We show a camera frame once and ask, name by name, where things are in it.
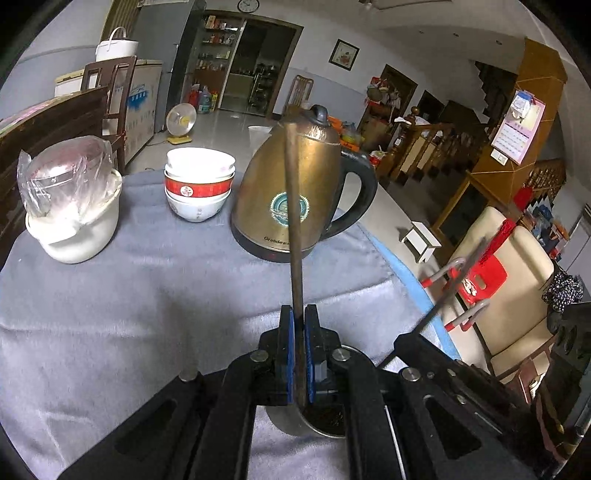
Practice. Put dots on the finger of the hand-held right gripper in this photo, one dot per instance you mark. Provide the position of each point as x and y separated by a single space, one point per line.
427 350

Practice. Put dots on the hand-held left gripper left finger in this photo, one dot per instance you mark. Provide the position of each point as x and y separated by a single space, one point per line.
287 355

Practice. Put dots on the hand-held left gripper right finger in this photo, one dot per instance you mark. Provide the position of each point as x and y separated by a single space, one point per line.
312 357

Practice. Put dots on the steel utensil cup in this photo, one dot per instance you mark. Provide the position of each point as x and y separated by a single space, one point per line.
288 422

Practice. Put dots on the dark wooden chopstick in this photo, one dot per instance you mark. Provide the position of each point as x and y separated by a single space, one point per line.
294 230
450 286

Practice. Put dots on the blue cloth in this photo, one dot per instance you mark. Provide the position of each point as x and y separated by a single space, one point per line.
406 286

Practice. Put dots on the dark floral cloth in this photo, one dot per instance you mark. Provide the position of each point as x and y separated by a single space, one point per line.
562 290

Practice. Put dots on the beige chair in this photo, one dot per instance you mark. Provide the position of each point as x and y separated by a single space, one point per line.
517 314

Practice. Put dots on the red plastic chair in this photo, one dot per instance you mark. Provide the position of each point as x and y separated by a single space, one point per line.
482 274

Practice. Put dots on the small white stool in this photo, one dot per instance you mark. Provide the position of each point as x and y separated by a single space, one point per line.
419 240

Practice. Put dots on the grey tablecloth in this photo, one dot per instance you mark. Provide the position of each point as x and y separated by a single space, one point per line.
161 300

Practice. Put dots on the white bowl with blue print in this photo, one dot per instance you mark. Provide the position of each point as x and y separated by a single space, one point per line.
196 210

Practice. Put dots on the bronze electric kettle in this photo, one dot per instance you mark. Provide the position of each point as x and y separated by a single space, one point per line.
265 184

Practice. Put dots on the wooden cabinet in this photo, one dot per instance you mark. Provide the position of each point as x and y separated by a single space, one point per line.
512 184

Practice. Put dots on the red banded bowl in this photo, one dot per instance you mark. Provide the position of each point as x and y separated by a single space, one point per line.
194 190

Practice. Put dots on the wooden stair banister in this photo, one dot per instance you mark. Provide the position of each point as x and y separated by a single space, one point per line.
425 143

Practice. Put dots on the white plastic jug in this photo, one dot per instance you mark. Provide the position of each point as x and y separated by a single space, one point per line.
257 138

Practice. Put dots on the orange crate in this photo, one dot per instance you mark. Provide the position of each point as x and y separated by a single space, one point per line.
349 138

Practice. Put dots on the white pot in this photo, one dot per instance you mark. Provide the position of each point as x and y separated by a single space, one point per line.
78 235

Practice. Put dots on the small yellow fan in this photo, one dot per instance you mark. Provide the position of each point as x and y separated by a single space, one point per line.
181 121

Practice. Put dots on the light wooden chair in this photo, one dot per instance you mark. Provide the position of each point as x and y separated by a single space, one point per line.
300 91

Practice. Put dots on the blue water jug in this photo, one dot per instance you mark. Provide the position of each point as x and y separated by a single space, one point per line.
204 101

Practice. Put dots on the white chest freezer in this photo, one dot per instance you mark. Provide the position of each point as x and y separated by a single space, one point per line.
144 106

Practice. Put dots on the grey refrigerator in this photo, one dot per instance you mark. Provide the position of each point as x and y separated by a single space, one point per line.
184 69

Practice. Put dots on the shelf of bottles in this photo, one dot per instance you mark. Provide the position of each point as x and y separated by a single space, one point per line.
214 44

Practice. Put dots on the brown slatted door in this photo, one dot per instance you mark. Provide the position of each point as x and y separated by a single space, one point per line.
121 18

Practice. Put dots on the white light switch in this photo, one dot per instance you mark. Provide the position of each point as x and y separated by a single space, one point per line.
498 156

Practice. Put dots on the pink wall calendar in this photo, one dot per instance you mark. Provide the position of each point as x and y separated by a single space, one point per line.
519 127

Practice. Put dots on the framed wall picture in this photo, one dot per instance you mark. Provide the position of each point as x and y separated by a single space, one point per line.
344 54

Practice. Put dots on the round wall clock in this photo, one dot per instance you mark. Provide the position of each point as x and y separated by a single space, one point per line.
249 5

